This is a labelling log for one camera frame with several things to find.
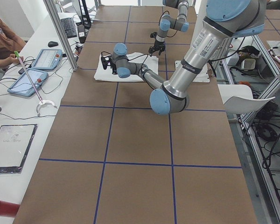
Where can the blue teach pendant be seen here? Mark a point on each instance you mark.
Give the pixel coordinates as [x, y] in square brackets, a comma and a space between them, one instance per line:
[47, 59]
[22, 85]

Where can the grey aluminium frame post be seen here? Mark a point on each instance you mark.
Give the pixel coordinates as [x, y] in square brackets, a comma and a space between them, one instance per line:
[51, 8]

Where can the black computer mouse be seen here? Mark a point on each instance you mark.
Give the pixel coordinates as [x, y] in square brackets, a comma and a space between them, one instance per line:
[52, 44]

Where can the white long-sleeve printed shirt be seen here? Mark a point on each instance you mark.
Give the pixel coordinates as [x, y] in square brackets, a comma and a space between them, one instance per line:
[136, 57]

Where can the black keyboard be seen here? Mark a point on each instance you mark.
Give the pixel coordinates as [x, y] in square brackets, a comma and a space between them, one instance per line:
[69, 27]

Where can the lower blue teach pendant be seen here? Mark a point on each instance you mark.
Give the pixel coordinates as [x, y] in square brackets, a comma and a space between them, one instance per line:
[22, 85]

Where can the white plastic chair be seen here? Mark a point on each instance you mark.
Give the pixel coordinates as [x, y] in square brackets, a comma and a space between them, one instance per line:
[238, 99]

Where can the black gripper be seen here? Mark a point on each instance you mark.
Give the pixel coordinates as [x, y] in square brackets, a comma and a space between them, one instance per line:
[158, 44]
[113, 69]

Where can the pink reacher grabber stick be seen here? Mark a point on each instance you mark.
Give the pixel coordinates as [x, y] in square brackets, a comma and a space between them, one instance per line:
[42, 101]

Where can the person in brown shirt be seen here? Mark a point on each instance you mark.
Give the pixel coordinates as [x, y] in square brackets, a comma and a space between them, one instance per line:
[9, 43]

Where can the black framed plastic sheet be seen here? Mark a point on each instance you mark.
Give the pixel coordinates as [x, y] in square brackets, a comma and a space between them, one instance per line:
[15, 143]

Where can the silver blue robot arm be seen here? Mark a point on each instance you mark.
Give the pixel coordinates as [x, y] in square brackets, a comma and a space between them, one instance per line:
[223, 19]
[166, 22]

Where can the red cylinder object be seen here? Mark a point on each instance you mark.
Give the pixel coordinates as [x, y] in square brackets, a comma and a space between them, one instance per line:
[8, 209]

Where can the upper blue teach pendant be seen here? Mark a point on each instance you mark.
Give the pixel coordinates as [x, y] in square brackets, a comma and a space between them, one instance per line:
[47, 59]

